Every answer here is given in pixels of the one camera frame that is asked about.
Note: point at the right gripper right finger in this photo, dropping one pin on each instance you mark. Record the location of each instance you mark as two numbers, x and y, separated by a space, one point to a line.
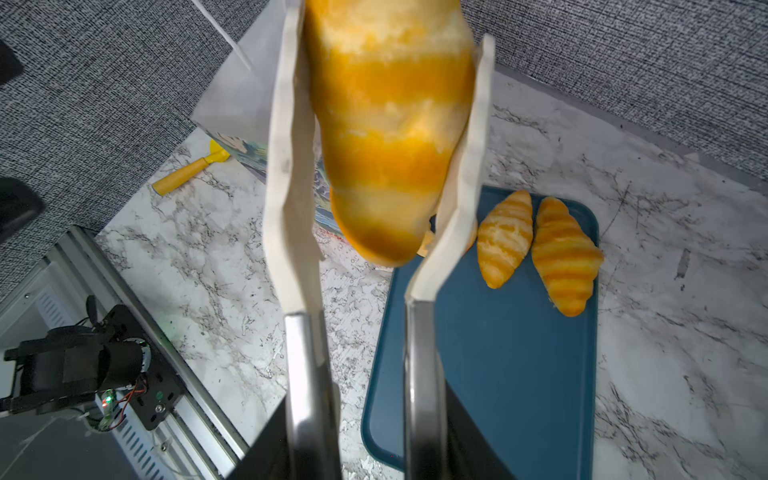
470 456

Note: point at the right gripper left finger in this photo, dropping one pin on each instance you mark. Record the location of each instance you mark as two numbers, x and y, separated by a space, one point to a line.
268 457

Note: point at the cream serving tongs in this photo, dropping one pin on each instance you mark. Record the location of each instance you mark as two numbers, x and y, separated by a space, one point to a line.
293 257

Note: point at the fake croissant top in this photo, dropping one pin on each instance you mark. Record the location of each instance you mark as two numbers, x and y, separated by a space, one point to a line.
566 259

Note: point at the fake croissant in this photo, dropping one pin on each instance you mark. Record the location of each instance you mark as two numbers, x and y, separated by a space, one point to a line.
504 238
392 84
566 259

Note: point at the white floral paper bag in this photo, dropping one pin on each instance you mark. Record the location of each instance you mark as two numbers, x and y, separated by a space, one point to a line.
235 109

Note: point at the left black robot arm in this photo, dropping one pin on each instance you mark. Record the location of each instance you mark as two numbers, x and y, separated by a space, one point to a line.
68 367

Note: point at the teal rectangular tray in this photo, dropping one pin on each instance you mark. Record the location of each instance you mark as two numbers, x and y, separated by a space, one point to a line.
524 372

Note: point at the yellow toy spatula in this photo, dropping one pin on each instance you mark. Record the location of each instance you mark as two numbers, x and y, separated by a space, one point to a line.
178 178

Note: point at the aluminium front rail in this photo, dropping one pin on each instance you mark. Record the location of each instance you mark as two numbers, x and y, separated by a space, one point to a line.
74 284

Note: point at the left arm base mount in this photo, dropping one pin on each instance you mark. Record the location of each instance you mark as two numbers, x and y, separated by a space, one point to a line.
134 376

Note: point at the fake ring donut bread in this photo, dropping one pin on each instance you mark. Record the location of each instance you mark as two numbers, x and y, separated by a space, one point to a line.
432 238

